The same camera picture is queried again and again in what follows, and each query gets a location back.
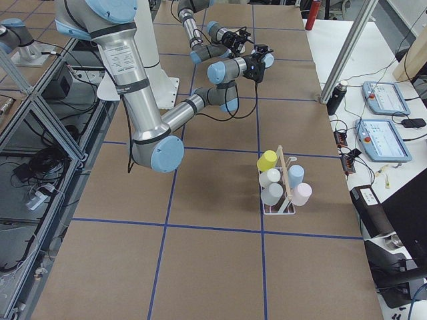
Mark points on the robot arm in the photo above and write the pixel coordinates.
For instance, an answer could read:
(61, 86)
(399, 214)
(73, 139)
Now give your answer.
(114, 26)
(203, 33)

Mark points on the black power adapter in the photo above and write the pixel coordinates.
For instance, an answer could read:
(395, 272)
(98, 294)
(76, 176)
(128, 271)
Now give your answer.
(414, 123)

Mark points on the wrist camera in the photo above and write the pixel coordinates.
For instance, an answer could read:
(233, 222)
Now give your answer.
(262, 49)

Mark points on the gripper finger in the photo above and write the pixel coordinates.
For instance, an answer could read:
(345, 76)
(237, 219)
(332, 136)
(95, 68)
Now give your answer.
(243, 31)
(249, 40)

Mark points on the red bottle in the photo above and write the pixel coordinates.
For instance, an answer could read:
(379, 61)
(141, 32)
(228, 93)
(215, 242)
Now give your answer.
(313, 12)

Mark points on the pale green cup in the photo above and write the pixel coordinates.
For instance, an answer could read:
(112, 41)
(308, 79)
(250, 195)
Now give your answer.
(269, 176)

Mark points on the blue teach pendant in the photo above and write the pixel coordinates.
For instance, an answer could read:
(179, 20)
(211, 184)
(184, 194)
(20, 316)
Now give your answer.
(381, 141)
(385, 98)

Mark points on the orange black usb hub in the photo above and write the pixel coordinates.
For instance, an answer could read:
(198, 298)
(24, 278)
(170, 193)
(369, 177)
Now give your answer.
(340, 139)
(347, 164)

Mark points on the light blue cup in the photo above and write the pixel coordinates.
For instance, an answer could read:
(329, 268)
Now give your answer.
(268, 60)
(295, 175)

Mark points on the white ikea cup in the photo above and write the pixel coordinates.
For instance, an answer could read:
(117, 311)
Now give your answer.
(272, 194)

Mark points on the black monitor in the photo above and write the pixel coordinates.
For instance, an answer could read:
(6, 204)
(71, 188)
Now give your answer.
(406, 210)

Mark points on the pink cup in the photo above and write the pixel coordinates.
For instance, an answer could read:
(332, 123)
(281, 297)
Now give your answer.
(301, 193)

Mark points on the aluminium frame post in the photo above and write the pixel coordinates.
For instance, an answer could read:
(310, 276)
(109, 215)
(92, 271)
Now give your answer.
(350, 42)

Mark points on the yellow cup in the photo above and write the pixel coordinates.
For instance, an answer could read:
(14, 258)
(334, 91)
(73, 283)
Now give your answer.
(267, 160)

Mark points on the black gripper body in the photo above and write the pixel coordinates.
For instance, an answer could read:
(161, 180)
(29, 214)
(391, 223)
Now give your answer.
(251, 62)
(232, 41)

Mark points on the white wire cup rack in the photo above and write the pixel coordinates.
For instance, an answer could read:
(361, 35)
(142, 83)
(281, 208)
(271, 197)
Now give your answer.
(284, 206)

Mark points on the black thermos bottle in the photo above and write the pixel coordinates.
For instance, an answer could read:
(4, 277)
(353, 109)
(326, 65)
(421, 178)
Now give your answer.
(337, 96)

